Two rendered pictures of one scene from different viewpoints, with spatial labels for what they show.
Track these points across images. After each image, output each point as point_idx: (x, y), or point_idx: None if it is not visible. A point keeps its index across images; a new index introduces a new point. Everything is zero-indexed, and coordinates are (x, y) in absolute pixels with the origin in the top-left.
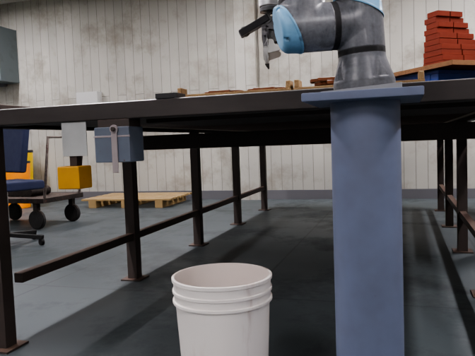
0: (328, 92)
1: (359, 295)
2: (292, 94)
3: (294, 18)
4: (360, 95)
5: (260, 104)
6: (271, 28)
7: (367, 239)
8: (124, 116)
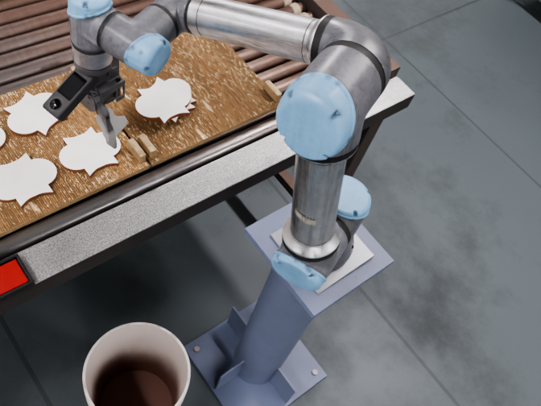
0: (334, 302)
1: (290, 345)
2: (192, 208)
3: (326, 276)
4: (354, 289)
5: (154, 232)
6: (106, 95)
7: (307, 325)
8: None
